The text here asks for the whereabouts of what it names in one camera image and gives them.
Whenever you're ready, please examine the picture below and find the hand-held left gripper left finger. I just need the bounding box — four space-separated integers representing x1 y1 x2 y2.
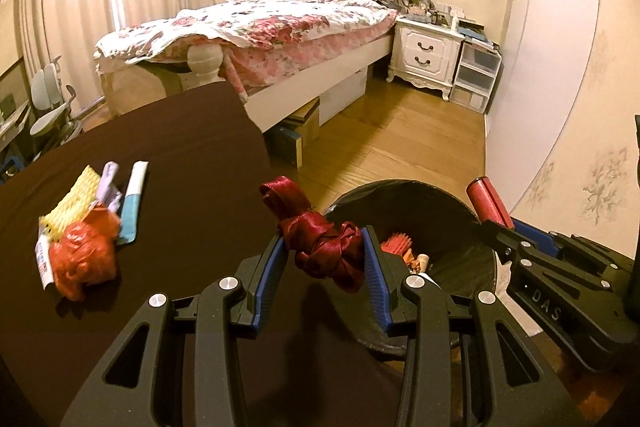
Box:
60 234 290 427

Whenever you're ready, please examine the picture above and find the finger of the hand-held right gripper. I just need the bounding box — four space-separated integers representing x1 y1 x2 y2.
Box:
481 222 616 289
512 219 623 268

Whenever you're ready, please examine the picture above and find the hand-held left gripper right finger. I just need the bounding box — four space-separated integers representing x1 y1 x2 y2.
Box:
361 226 586 427

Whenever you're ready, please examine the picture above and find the red foam fruit net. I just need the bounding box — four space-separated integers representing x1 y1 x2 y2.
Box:
381 232 418 258

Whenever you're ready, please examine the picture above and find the dark red cylinder tube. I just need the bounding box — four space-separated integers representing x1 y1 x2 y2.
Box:
466 177 515 230

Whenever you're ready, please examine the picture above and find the round bin with black bag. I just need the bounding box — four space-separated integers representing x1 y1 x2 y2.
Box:
320 179 498 353

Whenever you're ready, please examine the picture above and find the dark red satin ribbon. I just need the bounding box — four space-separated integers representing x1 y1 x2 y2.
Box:
260 177 368 293

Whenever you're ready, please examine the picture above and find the white blue tube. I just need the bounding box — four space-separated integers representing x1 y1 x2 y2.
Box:
117 161 149 244

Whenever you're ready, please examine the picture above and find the orange plastic bag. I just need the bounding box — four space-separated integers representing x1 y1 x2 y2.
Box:
50 207 122 301

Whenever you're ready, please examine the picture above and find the purple paper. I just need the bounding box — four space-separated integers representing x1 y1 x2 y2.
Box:
96 162 122 211

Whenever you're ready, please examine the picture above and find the yellow foam fruit net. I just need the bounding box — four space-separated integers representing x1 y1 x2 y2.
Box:
40 164 97 240

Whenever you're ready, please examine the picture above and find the white labelled tube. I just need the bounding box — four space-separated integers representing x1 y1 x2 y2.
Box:
35 232 57 291

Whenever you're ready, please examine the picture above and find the cardboard box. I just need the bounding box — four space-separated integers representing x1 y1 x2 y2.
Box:
265 99 321 168

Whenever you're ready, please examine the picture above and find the plastic drawer unit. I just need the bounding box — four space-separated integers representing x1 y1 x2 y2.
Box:
450 39 502 115

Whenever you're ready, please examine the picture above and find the white storage box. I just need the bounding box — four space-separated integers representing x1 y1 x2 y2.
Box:
317 69 370 126

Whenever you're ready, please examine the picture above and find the bed with floral quilt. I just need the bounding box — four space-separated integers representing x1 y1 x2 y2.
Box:
95 0 421 132

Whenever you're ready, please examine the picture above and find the white nightstand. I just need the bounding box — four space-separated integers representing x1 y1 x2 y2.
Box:
386 16 466 100

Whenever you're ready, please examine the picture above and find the pink floral bedsheet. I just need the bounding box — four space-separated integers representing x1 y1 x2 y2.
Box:
225 32 393 100

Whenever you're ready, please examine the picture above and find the bedside clutter pile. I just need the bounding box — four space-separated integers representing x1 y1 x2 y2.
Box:
395 0 501 52

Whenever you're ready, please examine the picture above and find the floral duvet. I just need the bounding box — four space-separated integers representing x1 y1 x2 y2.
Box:
94 0 398 72

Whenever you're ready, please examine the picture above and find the white desk chair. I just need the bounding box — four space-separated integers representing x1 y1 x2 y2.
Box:
27 56 83 142

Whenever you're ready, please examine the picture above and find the study desk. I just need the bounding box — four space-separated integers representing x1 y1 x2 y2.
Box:
0 97 31 158

